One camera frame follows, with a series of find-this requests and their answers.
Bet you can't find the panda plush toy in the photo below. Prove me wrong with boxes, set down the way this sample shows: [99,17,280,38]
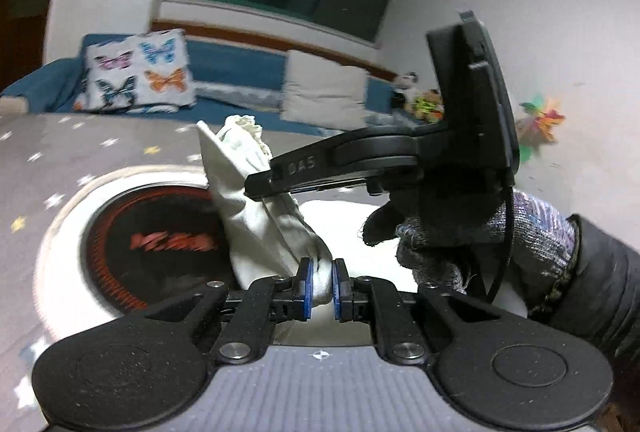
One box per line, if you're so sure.
[390,72,419,109]

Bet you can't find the beige pillow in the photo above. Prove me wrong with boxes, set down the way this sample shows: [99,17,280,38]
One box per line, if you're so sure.
[280,50,369,131]

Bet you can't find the butterfly print pillow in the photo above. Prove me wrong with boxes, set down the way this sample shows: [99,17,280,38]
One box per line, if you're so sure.
[74,29,196,113]

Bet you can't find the blue sofa bench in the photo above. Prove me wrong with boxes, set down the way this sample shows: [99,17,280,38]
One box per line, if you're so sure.
[0,31,417,135]

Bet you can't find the orange green plush toys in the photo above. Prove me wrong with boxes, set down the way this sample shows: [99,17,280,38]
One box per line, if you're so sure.
[405,89,444,123]

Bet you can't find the grey star tablecloth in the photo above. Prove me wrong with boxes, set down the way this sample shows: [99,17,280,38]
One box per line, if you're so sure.
[1,114,207,431]

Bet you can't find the grey knit gloved hand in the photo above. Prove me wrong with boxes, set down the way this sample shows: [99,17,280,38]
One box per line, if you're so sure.
[362,191,579,304]

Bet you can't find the pale green shirt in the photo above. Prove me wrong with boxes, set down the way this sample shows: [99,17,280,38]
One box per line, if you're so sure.
[195,113,528,348]

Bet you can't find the black jacket forearm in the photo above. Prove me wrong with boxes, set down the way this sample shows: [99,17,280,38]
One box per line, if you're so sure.
[532,215,639,383]

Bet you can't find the colourful pinwheel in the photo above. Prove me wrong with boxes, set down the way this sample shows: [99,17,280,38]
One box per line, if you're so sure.
[515,96,566,163]

